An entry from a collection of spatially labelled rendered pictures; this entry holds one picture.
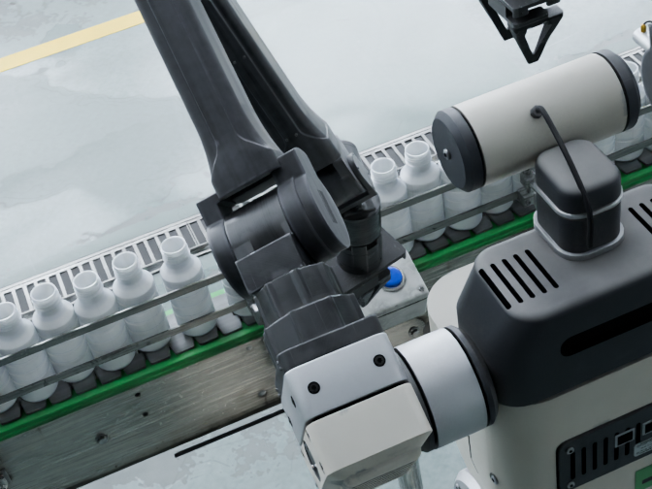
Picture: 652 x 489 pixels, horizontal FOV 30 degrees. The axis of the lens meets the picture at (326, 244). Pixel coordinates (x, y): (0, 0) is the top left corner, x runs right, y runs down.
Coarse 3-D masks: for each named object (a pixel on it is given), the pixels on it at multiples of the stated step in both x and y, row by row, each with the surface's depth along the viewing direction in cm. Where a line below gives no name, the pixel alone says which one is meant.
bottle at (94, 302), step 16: (80, 288) 168; (96, 288) 169; (80, 304) 170; (96, 304) 170; (112, 304) 171; (80, 320) 172; (96, 336) 172; (112, 336) 173; (128, 336) 177; (96, 352) 175; (112, 368) 177
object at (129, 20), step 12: (108, 24) 442; (120, 24) 441; (132, 24) 440; (72, 36) 440; (84, 36) 439; (96, 36) 438; (36, 48) 438; (48, 48) 437; (60, 48) 435; (0, 60) 435; (12, 60) 434; (24, 60) 433; (0, 72) 430
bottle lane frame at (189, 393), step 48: (480, 240) 187; (240, 336) 180; (144, 384) 178; (192, 384) 182; (240, 384) 186; (0, 432) 173; (48, 432) 177; (96, 432) 180; (144, 432) 184; (192, 432) 188; (48, 480) 183
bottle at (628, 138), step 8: (632, 64) 186; (640, 88) 187; (640, 96) 187; (640, 120) 190; (632, 128) 190; (640, 128) 191; (616, 136) 191; (624, 136) 191; (632, 136) 191; (640, 136) 192; (616, 144) 192; (624, 144) 192; (632, 144) 192; (640, 152) 194; (616, 160) 195; (624, 160) 194; (632, 160) 195
